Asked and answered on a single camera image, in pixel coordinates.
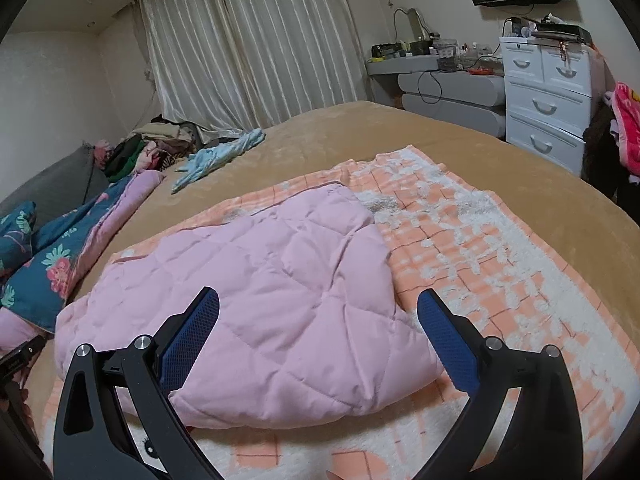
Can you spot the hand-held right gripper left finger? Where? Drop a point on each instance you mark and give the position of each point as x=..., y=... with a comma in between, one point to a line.
x=187, y=340

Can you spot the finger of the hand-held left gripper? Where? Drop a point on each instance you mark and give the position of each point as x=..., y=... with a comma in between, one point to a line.
x=22, y=354

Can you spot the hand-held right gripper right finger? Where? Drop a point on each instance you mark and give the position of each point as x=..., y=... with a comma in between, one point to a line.
x=450, y=345

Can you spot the pink quilted blanket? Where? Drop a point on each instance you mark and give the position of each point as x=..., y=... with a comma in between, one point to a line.
x=280, y=285

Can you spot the pile of mixed clothes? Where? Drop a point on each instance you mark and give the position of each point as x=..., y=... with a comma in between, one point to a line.
x=150, y=145

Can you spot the dark hanging clothes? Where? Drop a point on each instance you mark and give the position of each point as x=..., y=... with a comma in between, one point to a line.
x=600, y=150

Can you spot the pink clothes on right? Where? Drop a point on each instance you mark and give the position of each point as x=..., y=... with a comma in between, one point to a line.
x=627, y=125

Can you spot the teal floral quilt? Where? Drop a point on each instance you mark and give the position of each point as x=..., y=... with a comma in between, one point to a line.
x=55, y=260

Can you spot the orange plaid fleece blanket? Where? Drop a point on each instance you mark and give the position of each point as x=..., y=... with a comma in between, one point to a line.
x=475, y=240

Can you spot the grey pillow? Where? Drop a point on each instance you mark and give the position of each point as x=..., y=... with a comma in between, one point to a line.
x=55, y=180

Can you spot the light blue garment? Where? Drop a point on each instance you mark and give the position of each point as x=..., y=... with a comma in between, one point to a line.
x=215, y=157

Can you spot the tan bed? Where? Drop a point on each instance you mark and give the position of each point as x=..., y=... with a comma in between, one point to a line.
x=350, y=130

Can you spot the grey vanity desk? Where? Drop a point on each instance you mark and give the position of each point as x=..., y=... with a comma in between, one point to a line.
x=450, y=95

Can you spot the white chest of drawers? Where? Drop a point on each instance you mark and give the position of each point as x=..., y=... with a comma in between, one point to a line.
x=540, y=105

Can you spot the clutter of cosmetics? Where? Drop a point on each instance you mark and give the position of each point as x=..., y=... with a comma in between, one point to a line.
x=445, y=52

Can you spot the cream pleated curtain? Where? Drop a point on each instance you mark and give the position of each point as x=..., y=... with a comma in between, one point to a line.
x=250, y=35

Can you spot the vanity mirror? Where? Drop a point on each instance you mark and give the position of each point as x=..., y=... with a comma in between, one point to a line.
x=417, y=25

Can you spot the black set-top box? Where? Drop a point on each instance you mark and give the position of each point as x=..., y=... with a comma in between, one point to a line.
x=565, y=32

